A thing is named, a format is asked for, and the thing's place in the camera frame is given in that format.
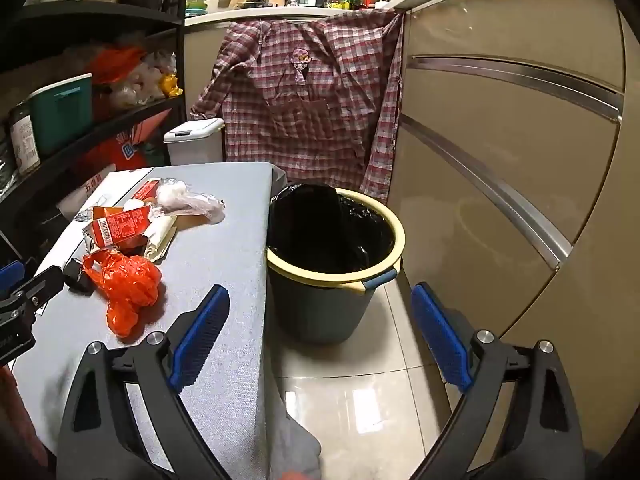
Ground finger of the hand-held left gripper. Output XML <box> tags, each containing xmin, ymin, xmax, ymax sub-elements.
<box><xmin>15</xmin><ymin>266</ymin><xmax>66</xmax><ymax>317</ymax></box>
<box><xmin>0</xmin><ymin>260</ymin><xmax>25</xmax><ymax>295</ymax></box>

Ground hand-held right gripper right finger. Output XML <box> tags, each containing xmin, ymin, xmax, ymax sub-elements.
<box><xmin>411</xmin><ymin>282</ymin><xmax>586</xmax><ymax>480</ymax></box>

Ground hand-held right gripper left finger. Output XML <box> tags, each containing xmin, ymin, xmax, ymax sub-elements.
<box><xmin>56</xmin><ymin>284</ymin><xmax>231</xmax><ymax>480</ymax></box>

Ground small black packet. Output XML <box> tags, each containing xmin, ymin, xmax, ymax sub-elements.
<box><xmin>62</xmin><ymin>258</ymin><xmax>97</xmax><ymax>296</ymax></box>

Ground red snack wrapper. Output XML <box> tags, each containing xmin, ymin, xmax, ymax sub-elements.
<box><xmin>81</xmin><ymin>205</ymin><xmax>155</xmax><ymax>252</ymax></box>

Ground cream paper napkin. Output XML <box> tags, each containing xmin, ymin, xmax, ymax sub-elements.
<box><xmin>143</xmin><ymin>214</ymin><xmax>179</xmax><ymax>263</ymax></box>

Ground grey bucket with yellow rim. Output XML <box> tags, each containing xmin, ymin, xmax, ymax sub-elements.
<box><xmin>266</xmin><ymin>187</ymin><xmax>407</xmax><ymax>346</ymax></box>

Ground small red box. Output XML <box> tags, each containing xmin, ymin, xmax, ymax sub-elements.
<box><xmin>130</xmin><ymin>178</ymin><xmax>163</xmax><ymax>204</ymax></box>

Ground black plastic bin liner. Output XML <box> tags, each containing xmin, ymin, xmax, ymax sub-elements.
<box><xmin>270</xmin><ymin>182</ymin><xmax>396</xmax><ymax>273</ymax></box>

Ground person's left forearm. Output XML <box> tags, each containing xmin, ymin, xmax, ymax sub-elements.
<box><xmin>0</xmin><ymin>365</ymin><xmax>53</xmax><ymax>480</ymax></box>

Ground grey tablecloth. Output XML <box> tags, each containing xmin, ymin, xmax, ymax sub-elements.
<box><xmin>10</xmin><ymin>161</ymin><xmax>323</xmax><ymax>480</ymax></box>

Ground white printed sack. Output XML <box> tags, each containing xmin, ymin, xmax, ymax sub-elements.
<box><xmin>47</xmin><ymin>167</ymin><xmax>133</xmax><ymax>273</ymax></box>

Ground dark jar with paper label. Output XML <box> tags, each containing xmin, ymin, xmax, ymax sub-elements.
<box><xmin>7</xmin><ymin>102</ymin><xmax>42</xmax><ymax>177</ymax></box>

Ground orange printed sack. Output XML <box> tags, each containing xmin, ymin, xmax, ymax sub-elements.
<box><xmin>82</xmin><ymin>109</ymin><xmax>173</xmax><ymax>173</ymax></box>

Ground teal storage box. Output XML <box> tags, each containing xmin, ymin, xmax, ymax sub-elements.
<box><xmin>27</xmin><ymin>74</ymin><xmax>94</xmax><ymax>157</ymax></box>

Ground green bag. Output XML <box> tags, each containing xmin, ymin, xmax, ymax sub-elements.
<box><xmin>140</xmin><ymin>141</ymin><xmax>167</xmax><ymax>167</ymax></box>

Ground white lidded bin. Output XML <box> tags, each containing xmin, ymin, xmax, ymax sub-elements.
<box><xmin>164</xmin><ymin>118</ymin><xmax>225</xmax><ymax>166</ymax></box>

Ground translucent bag of white items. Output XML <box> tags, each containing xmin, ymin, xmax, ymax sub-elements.
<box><xmin>107</xmin><ymin>52</ymin><xmax>177</xmax><ymax>108</ymax></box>

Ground red plaid shirt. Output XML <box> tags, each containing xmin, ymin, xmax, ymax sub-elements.
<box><xmin>190</xmin><ymin>10</ymin><xmax>405</xmax><ymax>203</ymax></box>

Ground large orange plastic bag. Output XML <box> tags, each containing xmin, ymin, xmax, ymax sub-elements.
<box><xmin>87</xmin><ymin>45</ymin><xmax>148</xmax><ymax>86</ymax></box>

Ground yellow plastic bag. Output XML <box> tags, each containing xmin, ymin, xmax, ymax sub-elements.
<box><xmin>158</xmin><ymin>73</ymin><xmax>184</xmax><ymax>98</ymax></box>

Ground black shelf rack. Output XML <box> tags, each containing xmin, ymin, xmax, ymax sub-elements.
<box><xmin>0</xmin><ymin>0</ymin><xmax>193</xmax><ymax>271</ymax></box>

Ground beige kitchen cabinet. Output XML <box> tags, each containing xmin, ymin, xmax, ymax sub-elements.
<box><xmin>184</xmin><ymin>0</ymin><xmax>640</xmax><ymax>480</ymax></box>

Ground metal drawer handle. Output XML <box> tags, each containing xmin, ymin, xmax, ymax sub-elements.
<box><xmin>406</xmin><ymin>56</ymin><xmax>623</xmax><ymax>121</ymax></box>
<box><xmin>400</xmin><ymin>112</ymin><xmax>573</xmax><ymax>271</ymax></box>

